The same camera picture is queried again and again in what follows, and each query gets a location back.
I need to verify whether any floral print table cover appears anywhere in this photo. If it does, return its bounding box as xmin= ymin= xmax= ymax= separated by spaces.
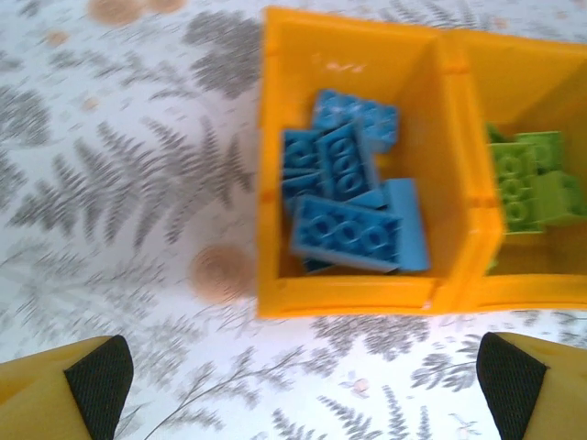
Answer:
xmin=0 ymin=0 xmax=587 ymax=440

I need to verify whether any blue lego brick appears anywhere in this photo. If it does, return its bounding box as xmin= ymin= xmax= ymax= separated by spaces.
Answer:
xmin=314 ymin=89 xmax=399 ymax=152
xmin=288 ymin=194 xmax=404 ymax=276
xmin=280 ymin=129 xmax=331 ymax=216
xmin=318 ymin=121 xmax=384 ymax=201
xmin=352 ymin=178 xmax=432 ymax=274

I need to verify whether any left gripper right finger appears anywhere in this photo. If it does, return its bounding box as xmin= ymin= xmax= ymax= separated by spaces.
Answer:
xmin=476 ymin=330 xmax=587 ymax=440

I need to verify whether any green lego brick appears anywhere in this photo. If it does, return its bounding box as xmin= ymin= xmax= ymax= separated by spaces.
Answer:
xmin=484 ymin=121 xmax=510 ymax=146
xmin=488 ymin=141 xmax=547 ymax=235
xmin=531 ymin=171 xmax=581 ymax=228
xmin=515 ymin=130 xmax=565 ymax=178

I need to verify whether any yellow plastic bin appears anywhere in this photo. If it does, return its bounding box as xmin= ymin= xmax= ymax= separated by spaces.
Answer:
xmin=442 ymin=29 xmax=587 ymax=317
xmin=254 ymin=5 xmax=487 ymax=322

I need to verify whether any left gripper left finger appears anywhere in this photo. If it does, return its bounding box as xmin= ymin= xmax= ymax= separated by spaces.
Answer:
xmin=0 ymin=334 xmax=135 ymax=440

